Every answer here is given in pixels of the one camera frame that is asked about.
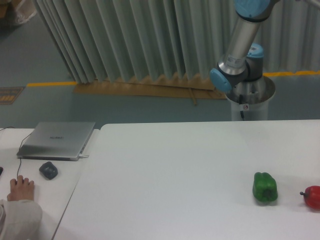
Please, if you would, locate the person's hand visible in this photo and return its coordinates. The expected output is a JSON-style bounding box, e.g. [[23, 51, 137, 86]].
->
[[7, 175, 35, 201]]

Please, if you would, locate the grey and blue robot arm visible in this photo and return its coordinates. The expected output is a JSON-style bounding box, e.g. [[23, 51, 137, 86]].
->
[[209, 0, 278, 93]]

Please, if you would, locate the forearm in beige sleeve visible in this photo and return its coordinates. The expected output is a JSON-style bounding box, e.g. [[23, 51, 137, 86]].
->
[[0, 200, 43, 240]]

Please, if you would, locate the silver closed laptop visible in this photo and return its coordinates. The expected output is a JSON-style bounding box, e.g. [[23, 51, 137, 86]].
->
[[16, 121, 96, 161]]

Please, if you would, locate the white usb plug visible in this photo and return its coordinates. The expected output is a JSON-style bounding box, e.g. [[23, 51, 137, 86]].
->
[[78, 154, 89, 159]]

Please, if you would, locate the orange floor sign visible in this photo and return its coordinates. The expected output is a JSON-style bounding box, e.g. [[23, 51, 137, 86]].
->
[[0, 86, 26, 105]]

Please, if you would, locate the yellow floor tape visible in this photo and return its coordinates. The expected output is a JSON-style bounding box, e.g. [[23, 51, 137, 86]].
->
[[26, 81, 77, 87]]

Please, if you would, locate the grey-green pleated curtain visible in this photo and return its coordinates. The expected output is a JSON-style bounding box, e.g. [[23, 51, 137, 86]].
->
[[34, 0, 320, 84]]

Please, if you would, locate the clear plastic bag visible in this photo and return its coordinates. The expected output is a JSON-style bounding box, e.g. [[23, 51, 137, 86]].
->
[[0, 0, 37, 26]]

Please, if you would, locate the brown cardboard sheet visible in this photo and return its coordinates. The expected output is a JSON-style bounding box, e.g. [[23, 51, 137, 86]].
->
[[73, 73, 226, 105]]

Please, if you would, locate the green bell pepper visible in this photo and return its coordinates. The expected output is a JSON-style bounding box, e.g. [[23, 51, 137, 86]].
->
[[252, 172, 278, 203]]

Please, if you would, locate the red bell pepper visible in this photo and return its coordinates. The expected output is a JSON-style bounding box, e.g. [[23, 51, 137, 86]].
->
[[299, 185, 320, 210]]

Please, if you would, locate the black mouse cable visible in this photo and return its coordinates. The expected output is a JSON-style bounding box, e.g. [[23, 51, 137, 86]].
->
[[0, 127, 38, 180]]

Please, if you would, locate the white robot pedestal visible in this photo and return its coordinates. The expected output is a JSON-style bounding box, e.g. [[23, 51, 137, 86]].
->
[[225, 76, 276, 121]]

